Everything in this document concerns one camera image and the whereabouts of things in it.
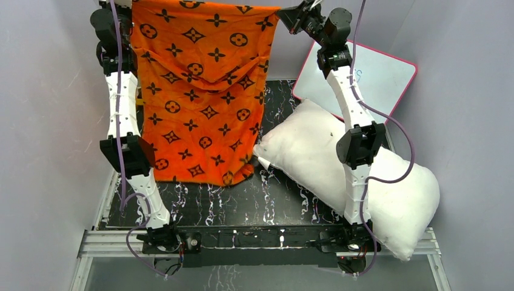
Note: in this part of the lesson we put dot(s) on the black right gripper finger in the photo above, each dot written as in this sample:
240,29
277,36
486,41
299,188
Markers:
291,18
309,7

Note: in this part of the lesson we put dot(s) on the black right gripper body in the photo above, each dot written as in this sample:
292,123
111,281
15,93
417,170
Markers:
314,26

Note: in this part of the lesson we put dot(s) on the orange patterned pillowcase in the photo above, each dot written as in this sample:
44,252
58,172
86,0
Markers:
202,68

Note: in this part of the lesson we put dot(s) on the white pillow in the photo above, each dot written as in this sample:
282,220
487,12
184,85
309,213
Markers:
401,203

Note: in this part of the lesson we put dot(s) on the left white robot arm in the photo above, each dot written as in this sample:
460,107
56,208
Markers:
125,149

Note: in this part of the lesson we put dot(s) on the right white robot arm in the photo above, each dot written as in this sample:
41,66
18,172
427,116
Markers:
363,136

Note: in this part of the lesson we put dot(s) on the pink framed whiteboard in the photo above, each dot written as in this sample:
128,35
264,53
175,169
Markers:
383,79

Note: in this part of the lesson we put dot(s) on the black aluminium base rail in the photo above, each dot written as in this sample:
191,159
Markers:
273,245

